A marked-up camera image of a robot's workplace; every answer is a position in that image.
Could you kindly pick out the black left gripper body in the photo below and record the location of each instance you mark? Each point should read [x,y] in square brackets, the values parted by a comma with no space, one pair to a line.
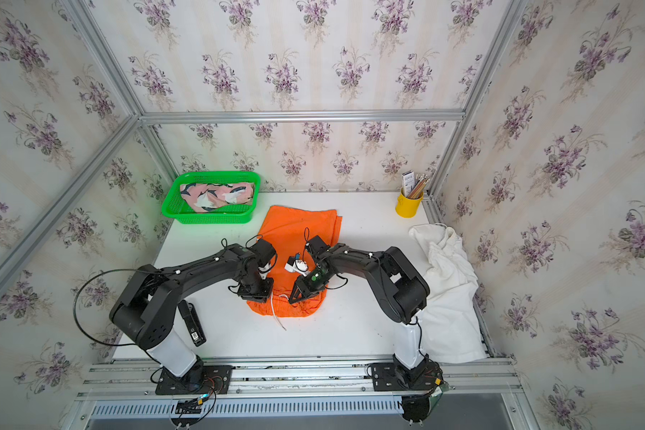
[257,288]

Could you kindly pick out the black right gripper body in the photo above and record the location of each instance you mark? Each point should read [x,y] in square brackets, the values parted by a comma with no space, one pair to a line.
[312,282]

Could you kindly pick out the orange shorts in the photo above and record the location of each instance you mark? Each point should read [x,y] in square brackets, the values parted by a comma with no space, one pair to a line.
[287,230]

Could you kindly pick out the pink shark print shorts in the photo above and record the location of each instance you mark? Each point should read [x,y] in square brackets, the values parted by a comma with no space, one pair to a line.
[204,198]

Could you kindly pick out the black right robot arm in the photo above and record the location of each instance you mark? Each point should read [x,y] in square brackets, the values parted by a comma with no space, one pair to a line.
[399,289]

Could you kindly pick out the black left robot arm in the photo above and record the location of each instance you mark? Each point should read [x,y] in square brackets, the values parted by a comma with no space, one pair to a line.
[146,309]

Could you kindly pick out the black remote-like device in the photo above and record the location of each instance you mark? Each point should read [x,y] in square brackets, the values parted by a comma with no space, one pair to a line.
[192,322]

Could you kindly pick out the green plastic basket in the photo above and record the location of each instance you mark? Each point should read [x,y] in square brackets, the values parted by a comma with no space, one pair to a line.
[175,208]

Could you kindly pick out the yellow pen cup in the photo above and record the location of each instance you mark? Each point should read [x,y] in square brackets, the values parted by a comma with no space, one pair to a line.
[407,207]

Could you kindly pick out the small green-lit circuit board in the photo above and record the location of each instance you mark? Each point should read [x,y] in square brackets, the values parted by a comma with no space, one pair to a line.
[189,407]

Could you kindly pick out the pencils in cup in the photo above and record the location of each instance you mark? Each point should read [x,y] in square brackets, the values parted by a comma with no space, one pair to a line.
[413,185]

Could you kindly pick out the white cloth garment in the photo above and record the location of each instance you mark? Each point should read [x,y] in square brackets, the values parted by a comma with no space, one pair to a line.
[450,327]

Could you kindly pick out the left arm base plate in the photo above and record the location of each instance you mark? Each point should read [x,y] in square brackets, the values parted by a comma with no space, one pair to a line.
[198,380]

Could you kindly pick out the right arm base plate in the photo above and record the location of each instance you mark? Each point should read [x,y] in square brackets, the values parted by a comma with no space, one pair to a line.
[395,377]

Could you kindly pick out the aluminium front rail frame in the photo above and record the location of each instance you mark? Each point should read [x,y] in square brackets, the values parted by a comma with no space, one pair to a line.
[488,389]

